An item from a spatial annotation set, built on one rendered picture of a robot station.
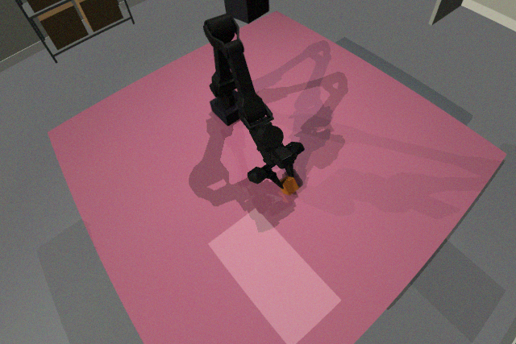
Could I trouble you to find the orange block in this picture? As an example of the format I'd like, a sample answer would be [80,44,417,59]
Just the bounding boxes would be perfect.
[281,176,299,196]

